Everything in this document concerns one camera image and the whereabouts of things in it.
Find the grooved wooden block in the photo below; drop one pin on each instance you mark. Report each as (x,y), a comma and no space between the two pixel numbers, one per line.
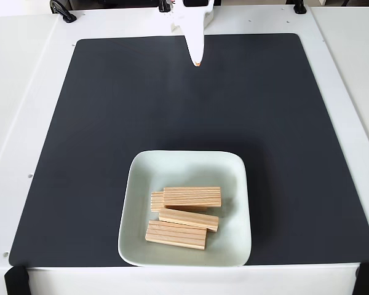
(175,235)
(192,196)
(189,218)
(157,201)

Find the pale green square plate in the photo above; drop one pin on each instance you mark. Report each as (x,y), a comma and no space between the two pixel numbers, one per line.
(135,184)

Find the black table clamp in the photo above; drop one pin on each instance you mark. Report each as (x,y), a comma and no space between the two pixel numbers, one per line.
(299,7)
(63,12)

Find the black table mat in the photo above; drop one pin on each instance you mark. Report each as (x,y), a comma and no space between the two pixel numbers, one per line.
(80,184)

